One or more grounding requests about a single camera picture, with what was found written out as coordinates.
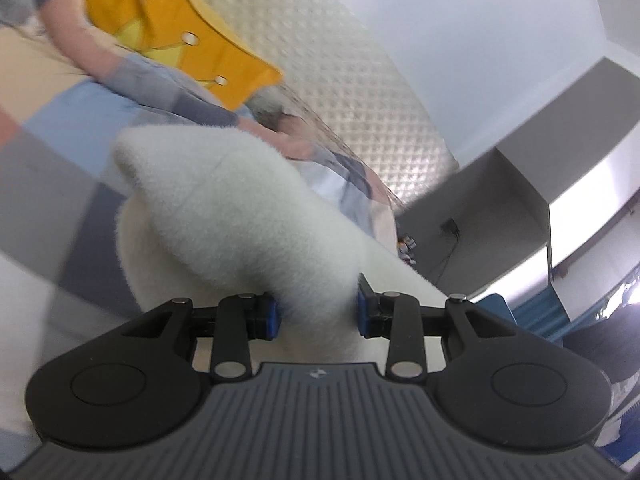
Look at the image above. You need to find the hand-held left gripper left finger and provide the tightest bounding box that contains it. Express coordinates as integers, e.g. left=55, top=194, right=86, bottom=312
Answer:
left=95, top=293, right=280, bottom=381

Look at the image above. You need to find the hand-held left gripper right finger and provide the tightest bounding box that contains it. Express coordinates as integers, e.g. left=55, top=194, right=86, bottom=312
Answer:
left=354, top=272, right=543, bottom=381

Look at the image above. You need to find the cream striped fleece sweater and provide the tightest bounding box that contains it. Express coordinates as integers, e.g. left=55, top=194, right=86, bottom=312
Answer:
left=112, top=125, right=448, bottom=373

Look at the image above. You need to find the row of small bottles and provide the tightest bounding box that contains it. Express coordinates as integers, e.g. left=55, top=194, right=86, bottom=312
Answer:
left=397, top=234, right=421, bottom=266

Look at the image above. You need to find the blue chair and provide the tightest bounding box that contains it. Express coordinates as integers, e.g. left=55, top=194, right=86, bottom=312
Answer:
left=475, top=292, right=521, bottom=328

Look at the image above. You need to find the grey cabinet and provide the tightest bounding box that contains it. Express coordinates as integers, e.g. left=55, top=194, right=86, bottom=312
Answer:
left=395, top=57, right=640, bottom=311

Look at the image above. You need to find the blue curtain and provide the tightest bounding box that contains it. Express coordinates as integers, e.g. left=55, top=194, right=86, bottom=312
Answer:
left=515, top=287, right=571, bottom=343

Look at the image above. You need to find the cream quilted headboard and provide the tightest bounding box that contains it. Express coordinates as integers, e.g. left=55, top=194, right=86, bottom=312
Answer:
left=170, top=0, right=461, bottom=216

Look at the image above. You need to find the checkered patchwork quilt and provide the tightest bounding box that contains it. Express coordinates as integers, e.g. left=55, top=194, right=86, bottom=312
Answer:
left=0, top=0, right=401, bottom=441

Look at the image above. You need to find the yellow crown print pillow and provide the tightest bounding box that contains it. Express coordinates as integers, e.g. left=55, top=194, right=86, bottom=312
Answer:
left=82, top=0, right=285, bottom=110

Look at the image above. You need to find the black power cable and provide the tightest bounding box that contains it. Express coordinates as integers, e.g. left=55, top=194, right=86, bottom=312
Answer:
left=425, top=232, right=458, bottom=281

